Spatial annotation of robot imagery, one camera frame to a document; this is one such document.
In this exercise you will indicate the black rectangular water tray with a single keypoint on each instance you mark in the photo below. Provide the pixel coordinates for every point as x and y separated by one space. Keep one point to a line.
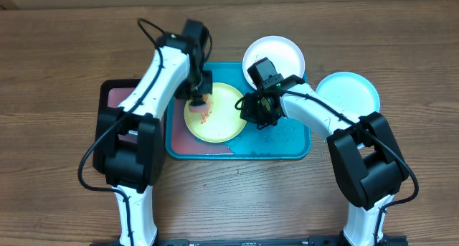
112 93

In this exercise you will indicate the yellow plate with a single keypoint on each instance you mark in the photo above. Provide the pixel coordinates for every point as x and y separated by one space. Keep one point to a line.
221 121

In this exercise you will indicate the teal serving tray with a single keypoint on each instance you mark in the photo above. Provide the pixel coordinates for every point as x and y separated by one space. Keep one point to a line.
289 139

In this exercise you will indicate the light blue plate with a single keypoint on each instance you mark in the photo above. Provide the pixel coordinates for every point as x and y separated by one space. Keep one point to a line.
351 92

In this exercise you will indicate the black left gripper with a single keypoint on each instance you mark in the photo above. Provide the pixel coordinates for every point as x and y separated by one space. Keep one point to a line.
208 90

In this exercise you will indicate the green and pink sponge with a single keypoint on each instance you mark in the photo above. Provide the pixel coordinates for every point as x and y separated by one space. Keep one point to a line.
198 106

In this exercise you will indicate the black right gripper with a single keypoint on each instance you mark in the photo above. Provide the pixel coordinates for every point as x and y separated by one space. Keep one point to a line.
252 113

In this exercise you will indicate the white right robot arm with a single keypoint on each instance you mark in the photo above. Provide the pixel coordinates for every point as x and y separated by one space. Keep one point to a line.
366 160

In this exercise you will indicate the white plate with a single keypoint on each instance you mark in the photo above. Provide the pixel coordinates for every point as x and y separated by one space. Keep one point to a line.
283 53

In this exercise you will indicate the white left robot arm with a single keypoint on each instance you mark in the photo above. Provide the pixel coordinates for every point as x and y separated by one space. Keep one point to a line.
131 169

